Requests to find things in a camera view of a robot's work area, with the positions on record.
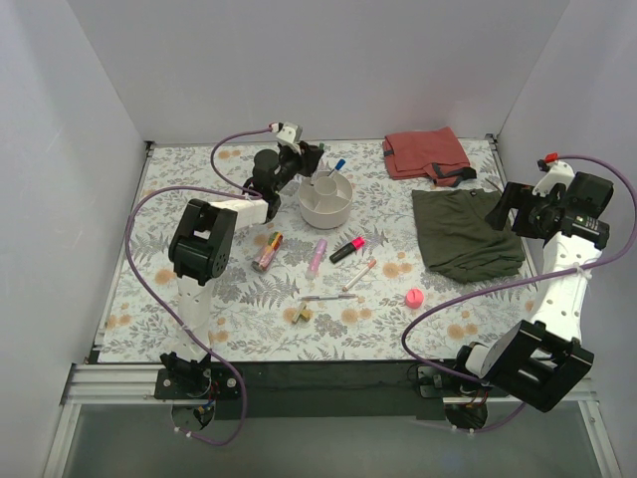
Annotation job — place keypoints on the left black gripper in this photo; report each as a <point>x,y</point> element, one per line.
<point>303,159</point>

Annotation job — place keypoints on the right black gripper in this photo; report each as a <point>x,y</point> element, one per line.
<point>514,208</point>

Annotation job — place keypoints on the blue capped marker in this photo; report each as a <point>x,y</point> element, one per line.
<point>337,167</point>

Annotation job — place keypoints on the pink black highlighter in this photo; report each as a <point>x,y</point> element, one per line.
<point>347,249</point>

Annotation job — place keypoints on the orange capped white pen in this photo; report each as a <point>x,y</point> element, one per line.
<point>358,276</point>

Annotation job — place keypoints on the gold binder clip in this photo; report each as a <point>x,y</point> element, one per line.
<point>302,315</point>

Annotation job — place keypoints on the green capped white marker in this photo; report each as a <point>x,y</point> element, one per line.
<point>315,174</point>

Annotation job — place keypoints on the grey thin pen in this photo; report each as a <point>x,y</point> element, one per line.
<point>328,297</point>

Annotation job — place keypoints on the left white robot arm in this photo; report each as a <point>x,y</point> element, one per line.
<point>200,251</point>

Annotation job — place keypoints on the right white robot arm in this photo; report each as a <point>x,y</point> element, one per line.
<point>541,359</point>

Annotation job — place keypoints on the white divided round organizer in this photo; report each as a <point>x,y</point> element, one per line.
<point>326,202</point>

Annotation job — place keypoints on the folded olive green cloth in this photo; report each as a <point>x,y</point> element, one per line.
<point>455,240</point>

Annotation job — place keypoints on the folded red cloth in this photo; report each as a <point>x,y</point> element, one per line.
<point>436,154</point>

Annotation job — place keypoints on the floral patterned table mat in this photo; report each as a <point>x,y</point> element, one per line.
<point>251,312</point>

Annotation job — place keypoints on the pink round sharpener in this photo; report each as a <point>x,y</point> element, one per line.
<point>414,298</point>

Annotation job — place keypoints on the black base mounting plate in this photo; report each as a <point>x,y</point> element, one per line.
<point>291,389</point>

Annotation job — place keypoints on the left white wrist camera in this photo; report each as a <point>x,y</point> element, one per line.
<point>287,133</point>

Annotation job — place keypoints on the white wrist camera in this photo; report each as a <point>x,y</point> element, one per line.
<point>556,171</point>
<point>287,133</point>

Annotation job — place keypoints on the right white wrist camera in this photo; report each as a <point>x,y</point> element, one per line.
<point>556,171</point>

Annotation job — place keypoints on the aluminium front rail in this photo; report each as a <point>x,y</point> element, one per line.
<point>110,384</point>

